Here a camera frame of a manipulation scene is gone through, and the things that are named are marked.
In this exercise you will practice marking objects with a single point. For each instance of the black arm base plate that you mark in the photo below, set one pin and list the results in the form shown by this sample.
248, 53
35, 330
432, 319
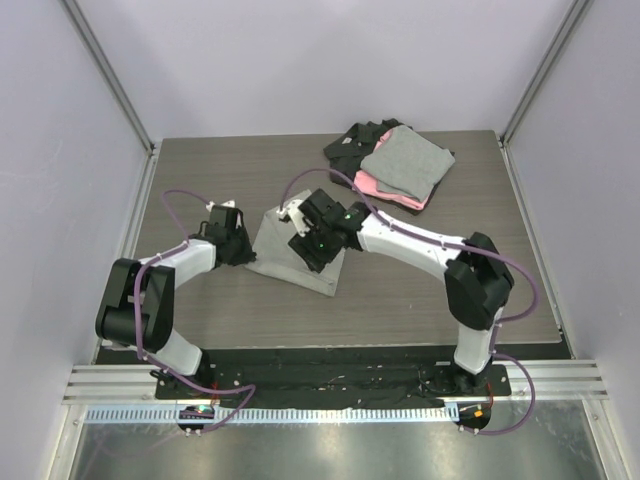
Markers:
378, 377

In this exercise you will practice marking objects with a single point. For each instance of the grey cloth napkin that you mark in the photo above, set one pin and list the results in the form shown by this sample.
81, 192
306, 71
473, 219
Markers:
275, 259

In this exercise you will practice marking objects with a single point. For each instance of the left aluminium frame post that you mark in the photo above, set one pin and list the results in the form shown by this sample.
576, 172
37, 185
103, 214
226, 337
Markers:
90, 41

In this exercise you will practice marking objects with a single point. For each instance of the aluminium front rail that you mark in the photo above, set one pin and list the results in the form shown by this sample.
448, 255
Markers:
133, 384

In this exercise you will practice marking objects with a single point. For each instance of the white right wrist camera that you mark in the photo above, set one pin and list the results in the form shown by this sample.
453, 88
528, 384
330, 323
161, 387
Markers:
291, 213

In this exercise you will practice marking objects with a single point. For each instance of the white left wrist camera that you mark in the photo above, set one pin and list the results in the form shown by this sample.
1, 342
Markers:
222, 203

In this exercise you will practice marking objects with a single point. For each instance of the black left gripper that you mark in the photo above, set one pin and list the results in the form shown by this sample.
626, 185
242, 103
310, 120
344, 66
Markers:
247, 254

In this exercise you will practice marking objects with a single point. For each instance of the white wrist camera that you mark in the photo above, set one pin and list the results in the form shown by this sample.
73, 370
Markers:
222, 203
291, 213

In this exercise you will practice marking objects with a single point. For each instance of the white slotted cable duct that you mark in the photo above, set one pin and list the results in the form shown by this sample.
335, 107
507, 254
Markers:
201, 414

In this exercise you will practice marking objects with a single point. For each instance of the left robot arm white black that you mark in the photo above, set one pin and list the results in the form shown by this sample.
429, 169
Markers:
137, 307

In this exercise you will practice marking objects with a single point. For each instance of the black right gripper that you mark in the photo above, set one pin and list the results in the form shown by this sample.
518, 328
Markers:
315, 261

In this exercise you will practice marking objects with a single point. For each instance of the right aluminium frame post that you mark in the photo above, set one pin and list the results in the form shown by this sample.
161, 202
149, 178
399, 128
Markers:
577, 11

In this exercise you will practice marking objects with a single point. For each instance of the pink folded shirt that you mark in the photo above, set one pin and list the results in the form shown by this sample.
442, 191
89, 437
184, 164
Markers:
399, 168

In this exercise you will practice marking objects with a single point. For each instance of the aluminium frame post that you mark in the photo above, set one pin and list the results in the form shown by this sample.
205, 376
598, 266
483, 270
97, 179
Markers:
90, 41
577, 11

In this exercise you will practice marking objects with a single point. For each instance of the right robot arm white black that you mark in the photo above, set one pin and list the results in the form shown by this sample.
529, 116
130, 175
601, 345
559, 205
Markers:
477, 284

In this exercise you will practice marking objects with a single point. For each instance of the grey folded shirt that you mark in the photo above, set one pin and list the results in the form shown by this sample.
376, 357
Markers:
408, 164

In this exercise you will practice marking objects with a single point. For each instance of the black polo shirt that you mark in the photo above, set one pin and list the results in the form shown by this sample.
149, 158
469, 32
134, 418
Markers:
346, 153

